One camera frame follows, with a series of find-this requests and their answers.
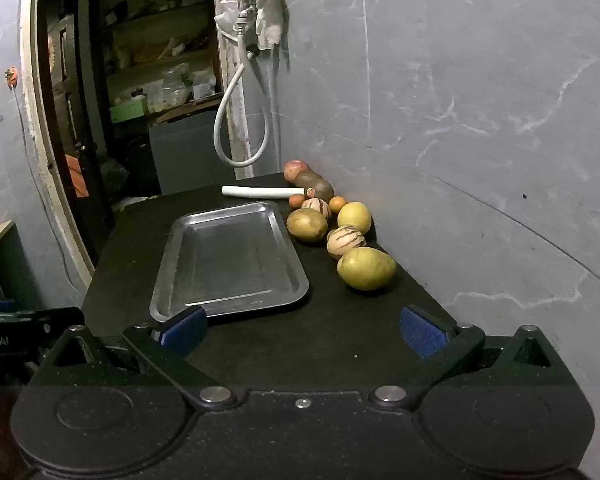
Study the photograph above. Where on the white vertical pipe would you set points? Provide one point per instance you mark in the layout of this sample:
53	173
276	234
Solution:
274	110

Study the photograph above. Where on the red peach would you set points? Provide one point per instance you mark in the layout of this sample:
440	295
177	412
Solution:
295	169

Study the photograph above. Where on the green-brown mango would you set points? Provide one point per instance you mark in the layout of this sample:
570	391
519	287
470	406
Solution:
306	225

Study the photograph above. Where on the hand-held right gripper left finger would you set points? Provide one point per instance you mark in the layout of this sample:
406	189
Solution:
184	331

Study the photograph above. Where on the white tube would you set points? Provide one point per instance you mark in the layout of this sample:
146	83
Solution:
260	191

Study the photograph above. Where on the grey cabinet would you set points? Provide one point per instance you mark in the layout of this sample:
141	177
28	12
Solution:
190	152

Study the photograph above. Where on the green box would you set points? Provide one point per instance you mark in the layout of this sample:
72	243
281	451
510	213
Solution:
129	110

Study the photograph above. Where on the small striped pepino melon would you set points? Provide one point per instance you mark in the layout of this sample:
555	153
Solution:
315	206

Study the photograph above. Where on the white door frame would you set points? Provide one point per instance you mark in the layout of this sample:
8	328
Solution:
35	125

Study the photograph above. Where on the metal tray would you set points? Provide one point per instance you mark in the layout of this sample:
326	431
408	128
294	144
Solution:
227	260

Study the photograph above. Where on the white cloth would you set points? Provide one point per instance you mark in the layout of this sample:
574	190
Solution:
269	10

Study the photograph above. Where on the large striped pepino melon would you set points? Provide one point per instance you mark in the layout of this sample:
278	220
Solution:
346	241

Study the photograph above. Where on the wooden shelf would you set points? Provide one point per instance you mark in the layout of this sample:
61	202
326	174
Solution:
155	60

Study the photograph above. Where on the small orange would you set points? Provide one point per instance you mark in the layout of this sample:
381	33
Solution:
337	204
295	201

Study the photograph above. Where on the round yellow citrus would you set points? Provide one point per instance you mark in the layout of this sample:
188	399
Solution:
354	216

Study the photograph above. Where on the large yellow-green mango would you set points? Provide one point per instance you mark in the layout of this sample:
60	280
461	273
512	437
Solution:
366	268

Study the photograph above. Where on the orange wall ornament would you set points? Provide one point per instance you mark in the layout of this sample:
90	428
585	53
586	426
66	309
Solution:
12	76

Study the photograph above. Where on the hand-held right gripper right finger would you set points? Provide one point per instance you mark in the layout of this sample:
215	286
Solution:
422	332

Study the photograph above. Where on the brown oval fruit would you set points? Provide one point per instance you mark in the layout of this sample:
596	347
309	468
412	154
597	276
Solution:
307	178

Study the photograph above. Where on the wall faucet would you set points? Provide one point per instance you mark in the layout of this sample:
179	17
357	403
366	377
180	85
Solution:
244	25

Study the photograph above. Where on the dark avocado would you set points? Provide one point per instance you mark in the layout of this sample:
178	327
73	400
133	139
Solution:
324	189

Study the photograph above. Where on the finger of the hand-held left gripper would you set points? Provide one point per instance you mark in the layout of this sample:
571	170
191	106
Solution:
40	319

